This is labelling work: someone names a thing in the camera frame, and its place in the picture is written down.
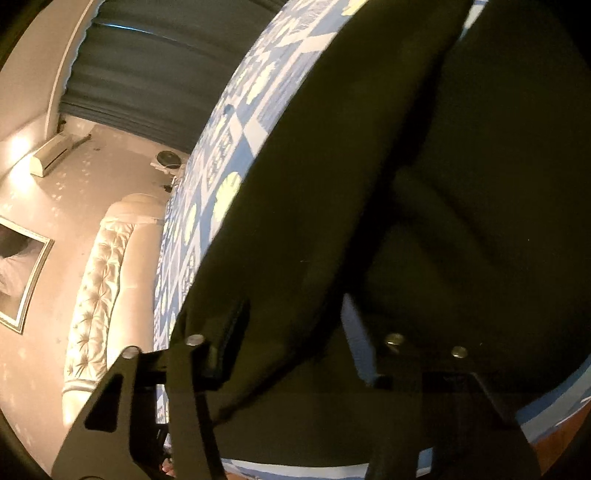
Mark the dark green curtain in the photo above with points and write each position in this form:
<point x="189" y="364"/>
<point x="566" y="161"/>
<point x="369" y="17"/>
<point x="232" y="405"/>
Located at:
<point x="161" y="69"/>

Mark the white curtain pelmet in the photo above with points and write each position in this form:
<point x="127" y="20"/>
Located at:
<point x="74" y="60"/>

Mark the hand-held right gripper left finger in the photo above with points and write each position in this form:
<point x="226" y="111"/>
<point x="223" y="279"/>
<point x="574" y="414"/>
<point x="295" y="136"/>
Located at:
<point x="233" y="341"/>

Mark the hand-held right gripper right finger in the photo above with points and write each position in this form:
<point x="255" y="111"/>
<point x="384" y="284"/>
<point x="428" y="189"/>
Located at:
<point x="362" y="350"/>

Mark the framed wall picture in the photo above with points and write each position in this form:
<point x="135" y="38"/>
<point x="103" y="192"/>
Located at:
<point x="21" y="272"/>

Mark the cream tufted headboard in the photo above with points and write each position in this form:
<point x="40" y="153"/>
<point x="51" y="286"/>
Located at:
<point x="115" y="277"/>

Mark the white air conditioner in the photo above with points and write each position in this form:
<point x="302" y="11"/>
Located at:
<point x="50" y="154"/>

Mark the blue printed blanket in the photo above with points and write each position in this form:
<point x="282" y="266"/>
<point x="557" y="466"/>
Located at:
<point x="221" y="138"/>

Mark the black pants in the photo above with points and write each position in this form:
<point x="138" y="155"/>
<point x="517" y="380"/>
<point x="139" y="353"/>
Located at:
<point x="369" y="184"/>

